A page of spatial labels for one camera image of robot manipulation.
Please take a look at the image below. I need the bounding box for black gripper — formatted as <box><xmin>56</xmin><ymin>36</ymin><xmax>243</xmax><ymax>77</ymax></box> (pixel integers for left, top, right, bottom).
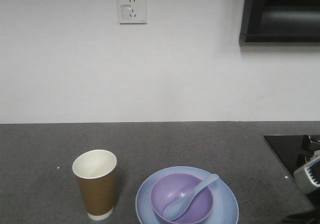
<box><xmin>281</xmin><ymin>209</ymin><xmax>320</xmax><ymax>224</ymax></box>

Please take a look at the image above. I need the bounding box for light blue plastic spoon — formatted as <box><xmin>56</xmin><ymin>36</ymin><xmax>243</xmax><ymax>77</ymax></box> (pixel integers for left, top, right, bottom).
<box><xmin>163</xmin><ymin>174</ymin><xmax>220</xmax><ymax>221</ymax></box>

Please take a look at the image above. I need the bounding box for purple plastic bowl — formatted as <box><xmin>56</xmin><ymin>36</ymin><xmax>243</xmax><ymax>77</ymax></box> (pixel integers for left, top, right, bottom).
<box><xmin>150</xmin><ymin>173</ymin><xmax>218</xmax><ymax>224</ymax></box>

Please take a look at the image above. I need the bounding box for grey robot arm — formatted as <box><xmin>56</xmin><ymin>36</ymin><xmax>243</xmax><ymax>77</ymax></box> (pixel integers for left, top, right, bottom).
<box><xmin>280</xmin><ymin>150</ymin><xmax>320</xmax><ymax>224</ymax></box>

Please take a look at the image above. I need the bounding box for light blue plate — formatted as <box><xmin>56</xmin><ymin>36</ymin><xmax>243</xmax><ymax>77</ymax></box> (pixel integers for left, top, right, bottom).
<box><xmin>135</xmin><ymin>166</ymin><xmax>239</xmax><ymax>224</ymax></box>

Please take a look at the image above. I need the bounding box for brown paper cup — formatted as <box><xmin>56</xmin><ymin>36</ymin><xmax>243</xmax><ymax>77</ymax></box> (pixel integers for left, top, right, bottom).
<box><xmin>72</xmin><ymin>149</ymin><xmax>117</xmax><ymax>221</ymax></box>

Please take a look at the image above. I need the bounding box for black wall shelf cabinet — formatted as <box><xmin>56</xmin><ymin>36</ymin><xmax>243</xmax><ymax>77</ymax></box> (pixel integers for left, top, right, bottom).
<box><xmin>239</xmin><ymin>0</ymin><xmax>320</xmax><ymax>43</ymax></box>

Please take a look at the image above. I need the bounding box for white wall power socket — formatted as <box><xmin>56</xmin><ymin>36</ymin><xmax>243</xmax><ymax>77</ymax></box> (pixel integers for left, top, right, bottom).
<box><xmin>117</xmin><ymin>0</ymin><xmax>148</xmax><ymax>24</ymax></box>

